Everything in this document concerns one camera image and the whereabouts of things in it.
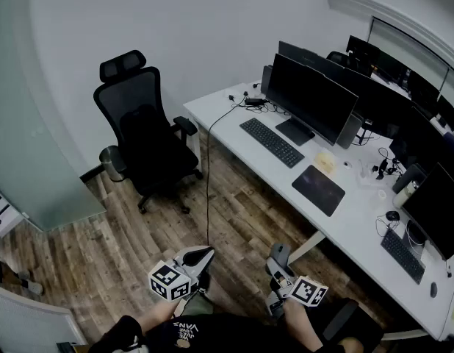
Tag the person's knee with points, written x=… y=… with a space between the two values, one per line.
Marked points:
x=351 y=345

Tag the black mouse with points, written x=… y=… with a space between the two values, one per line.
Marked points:
x=392 y=215
x=433 y=290

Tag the small white round object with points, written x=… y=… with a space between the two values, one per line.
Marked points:
x=347 y=165

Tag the white partition panel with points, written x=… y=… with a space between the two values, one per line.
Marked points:
x=25 y=326

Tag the white power strip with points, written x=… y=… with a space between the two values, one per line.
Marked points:
x=366 y=177

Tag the black keyboard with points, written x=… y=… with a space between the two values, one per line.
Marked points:
x=271 y=142
x=402 y=256

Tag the silver trash bin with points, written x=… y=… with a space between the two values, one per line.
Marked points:
x=111 y=163

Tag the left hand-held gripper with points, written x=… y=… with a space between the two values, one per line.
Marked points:
x=170 y=281

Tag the person's left forearm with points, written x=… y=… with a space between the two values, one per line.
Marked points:
x=162 y=311

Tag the grey speaker box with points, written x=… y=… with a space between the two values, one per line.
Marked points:
x=408 y=177

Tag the person's black printed shirt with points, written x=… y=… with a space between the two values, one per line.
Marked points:
x=234 y=335

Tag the black monitor with stand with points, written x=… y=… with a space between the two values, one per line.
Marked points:
x=309 y=98

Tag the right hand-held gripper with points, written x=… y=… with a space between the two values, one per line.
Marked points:
x=308 y=291

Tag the white tape roll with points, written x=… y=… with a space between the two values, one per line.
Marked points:
x=382 y=194

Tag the frosted glass door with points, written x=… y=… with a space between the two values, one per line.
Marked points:
x=32 y=123

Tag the white shelf unit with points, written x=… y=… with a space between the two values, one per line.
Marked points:
x=3 y=212

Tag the black mouse pad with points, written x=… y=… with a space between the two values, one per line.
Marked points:
x=318 y=190

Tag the person's olive shorts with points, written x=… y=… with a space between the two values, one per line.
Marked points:
x=197 y=303

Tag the black chair armrest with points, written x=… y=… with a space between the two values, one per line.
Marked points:
x=340 y=320

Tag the black mesh office chair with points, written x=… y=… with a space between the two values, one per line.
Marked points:
x=146 y=134

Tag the pale yellow object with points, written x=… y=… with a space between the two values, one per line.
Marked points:
x=325 y=162

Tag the black power adapter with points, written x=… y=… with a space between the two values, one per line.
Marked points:
x=255 y=101

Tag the person's right forearm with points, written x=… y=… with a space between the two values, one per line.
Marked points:
x=300 y=324

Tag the black chair backrest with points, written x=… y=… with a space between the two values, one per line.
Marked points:
x=338 y=58

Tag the white bottle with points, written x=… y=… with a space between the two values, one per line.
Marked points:
x=404 y=195

